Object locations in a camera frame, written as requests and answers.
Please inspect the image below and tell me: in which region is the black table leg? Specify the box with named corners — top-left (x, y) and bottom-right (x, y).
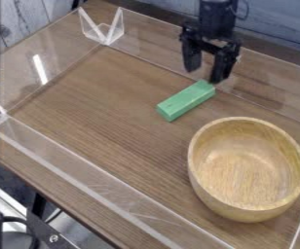
top-left (31, 194), bottom-right (47, 218)

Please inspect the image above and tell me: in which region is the brown wooden bowl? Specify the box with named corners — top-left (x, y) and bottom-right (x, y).
top-left (187, 117), bottom-right (300, 223)

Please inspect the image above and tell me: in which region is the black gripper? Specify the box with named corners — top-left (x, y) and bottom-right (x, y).
top-left (179, 6), bottom-right (241, 84)

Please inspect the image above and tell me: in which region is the green rectangular block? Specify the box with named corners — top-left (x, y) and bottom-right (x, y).
top-left (157, 80), bottom-right (217, 122)

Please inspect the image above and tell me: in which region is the clear acrylic tray enclosure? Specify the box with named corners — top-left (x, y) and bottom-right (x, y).
top-left (0, 1), bottom-right (300, 249)

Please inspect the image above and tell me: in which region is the black metal bracket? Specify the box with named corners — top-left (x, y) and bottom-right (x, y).
top-left (26, 212), bottom-right (79, 249)

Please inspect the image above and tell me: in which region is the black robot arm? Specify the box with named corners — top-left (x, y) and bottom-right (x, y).
top-left (179, 0), bottom-right (241, 84)

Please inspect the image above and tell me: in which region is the black cable loop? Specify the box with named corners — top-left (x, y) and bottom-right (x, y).
top-left (0, 215), bottom-right (39, 249)

